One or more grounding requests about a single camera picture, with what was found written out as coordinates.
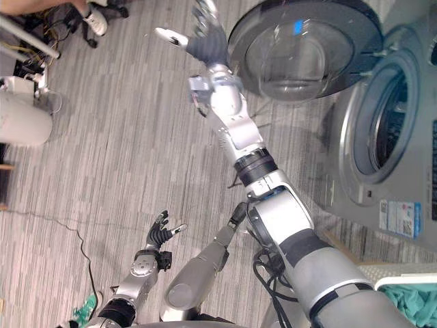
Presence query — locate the white power box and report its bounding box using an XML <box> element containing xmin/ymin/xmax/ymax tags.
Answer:
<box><xmin>0</xmin><ymin>73</ymin><xmax>52</xmax><ymax>98</ymax></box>

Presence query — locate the thin black floor cable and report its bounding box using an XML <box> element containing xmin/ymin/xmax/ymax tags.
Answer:
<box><xmin>0</xmin><ymin>208</ymin><xmax>103</xmax><ymax>308</ymax></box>

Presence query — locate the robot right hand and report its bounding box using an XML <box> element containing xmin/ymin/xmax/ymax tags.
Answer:
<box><xmin>155</xmin><ymin>0</ymin><xmax>229</xmax><ymax>66</ymax></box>

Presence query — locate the silver front-load washing machine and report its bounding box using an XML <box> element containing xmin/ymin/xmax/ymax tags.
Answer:
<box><xmin>322</xmin><ymin>13</ymin><xmax>437</xmax><ymax>266</ymax></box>

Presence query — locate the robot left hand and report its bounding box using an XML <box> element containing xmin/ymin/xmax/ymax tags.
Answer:
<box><xmin>145</xmin><ymin>210</ymin><xmax>188</xmax><ymax>253</ymax></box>

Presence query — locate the small green cloth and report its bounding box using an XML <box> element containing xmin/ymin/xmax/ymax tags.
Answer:
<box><xmin>72</xmin><ymin>294</ymin><xmax>99</xmax><ymax>321</ymax></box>

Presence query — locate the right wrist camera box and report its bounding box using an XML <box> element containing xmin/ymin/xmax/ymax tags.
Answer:
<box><xmin>187</xmin><ymin>75</ymin><xmax>214</xmax><ymax>103</ymax></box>

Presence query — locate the robot left leg with foot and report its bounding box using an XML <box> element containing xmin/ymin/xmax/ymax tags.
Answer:
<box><xmin>163</xmin><ymin>201</ymin><xmax>247</xmax><ymax>324</ymax></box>

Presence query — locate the grey metal table leg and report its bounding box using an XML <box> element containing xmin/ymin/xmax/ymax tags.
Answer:
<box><xmin>0</xmin><ymin>13</ymin><xmax>61</xmax><ymax>59</ymax></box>

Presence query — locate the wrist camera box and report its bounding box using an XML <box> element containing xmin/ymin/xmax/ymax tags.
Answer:
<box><xmin>156</xmin><ymin>251</ymin><xmax>173</xmax><ymax>273</ymax></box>
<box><xmin>187</xmin><ymin>75</ymin><xmax>214</xmax><ymax>103</ymax></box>

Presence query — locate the person's foot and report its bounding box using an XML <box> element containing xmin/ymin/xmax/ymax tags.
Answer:
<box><xmin>83</xmin><ymin>6</ymin><xmax>109</xmax><ymax>37</ymax></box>

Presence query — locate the green garment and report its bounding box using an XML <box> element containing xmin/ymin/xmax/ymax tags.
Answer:
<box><xmin>380</xmin><ymin>283</ymin><xmax>437</xmax><ymax>328</ymax></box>

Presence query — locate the white perforated laundry basket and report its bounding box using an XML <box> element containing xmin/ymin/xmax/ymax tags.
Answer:
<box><xmin>358</xmin><ymin>263</ymin><xmax>437</xmax><ymax>328</ymax></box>

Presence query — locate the round glass washer door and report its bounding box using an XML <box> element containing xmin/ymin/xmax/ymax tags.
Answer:
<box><xmin>227</xmin><ymin>0</ymin><xmax>384</xmax><ymax>103</ymax></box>

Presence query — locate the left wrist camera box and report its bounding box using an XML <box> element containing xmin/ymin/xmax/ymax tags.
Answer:
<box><xmin>156</xmin><ymin>251</ymin><xmax>173</xmax><ymax>273</ymax></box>

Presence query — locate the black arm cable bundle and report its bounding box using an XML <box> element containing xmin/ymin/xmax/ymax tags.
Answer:
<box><xmin>251</xmin><ymin>204</ymin><xmax>302</xmax><ymax>305</ymax></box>

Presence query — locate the blue white washer sticker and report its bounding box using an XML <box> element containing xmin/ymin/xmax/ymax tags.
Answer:
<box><xmin>378</xmin><ymin>200</ymin><xmax>423</xmax><ymax>240</ymax></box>

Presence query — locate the white cylindrical container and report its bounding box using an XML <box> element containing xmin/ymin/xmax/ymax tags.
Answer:
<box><xmin>0</xmin><ymin>90</ymin><xmax>54</xmax><ymax>148</ymax></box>

